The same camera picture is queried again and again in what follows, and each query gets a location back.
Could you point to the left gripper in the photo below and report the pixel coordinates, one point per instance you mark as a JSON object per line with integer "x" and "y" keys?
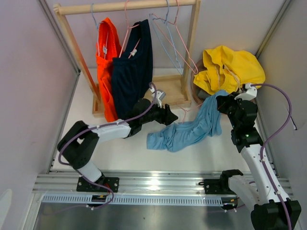
{"x": 166, "y": 117}

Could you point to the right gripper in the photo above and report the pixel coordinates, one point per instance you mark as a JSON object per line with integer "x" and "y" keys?
{"x": 223, "y": 101}

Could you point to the pink hanger of blue shorts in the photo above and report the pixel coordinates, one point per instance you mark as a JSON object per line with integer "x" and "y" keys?
{"x": 186, "y": 110}

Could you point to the light blue shorts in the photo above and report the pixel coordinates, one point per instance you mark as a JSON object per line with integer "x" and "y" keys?
{"x": 177, "y": 136}

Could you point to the yellow shorts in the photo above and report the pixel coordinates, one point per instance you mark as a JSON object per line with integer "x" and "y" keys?
{"x": 242, "y": 63}

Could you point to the navy blue shorts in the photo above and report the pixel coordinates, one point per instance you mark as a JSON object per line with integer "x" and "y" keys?
{"x": 133, "y": 71}

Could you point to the blue hanger of grey shorts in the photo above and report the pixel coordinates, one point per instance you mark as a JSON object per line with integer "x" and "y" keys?
{"x": 163, "y": 33}

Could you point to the pink hanger of navy shorts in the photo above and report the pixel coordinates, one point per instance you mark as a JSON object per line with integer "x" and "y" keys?
{"x": 127, "y": 30}

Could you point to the grey shorts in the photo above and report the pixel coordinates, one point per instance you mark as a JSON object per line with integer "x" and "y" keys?
{"x": 202, "y": 94}

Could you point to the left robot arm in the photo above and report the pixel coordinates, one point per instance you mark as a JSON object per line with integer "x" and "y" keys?
{"x": 79, "y": 143}

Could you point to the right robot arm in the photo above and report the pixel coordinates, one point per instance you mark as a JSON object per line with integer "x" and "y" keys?
{"x": 270, "y": 206}

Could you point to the orange shorts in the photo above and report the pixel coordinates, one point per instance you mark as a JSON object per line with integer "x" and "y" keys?
{"x": 108, "y": 47}

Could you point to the blue hanger under orange shorts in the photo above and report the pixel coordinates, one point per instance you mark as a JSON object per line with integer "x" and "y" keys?
{"x": 97, "y": 25}

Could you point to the wooden clothes rack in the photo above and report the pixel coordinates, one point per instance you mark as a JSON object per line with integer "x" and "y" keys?
{"x": 175, "y": 85}

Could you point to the translucent pink basket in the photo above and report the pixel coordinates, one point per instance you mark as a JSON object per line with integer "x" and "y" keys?
{"x": 213, "y": 81}

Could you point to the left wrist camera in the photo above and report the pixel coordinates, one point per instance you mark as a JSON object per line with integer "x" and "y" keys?
{"x": 157, "y": 95}

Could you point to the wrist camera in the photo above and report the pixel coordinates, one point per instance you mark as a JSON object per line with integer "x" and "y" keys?
{"x": 157, "y": 95}
{"x": 248, "y": 92}

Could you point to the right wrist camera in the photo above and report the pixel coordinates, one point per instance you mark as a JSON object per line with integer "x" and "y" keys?
{"x": 248, "y": 92}

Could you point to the perforated cable duct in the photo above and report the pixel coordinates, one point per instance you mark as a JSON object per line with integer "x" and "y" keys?
{"x": 135, "y": 200}

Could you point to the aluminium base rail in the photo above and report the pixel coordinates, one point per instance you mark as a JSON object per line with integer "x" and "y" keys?
{"x": 129, "y": 183}

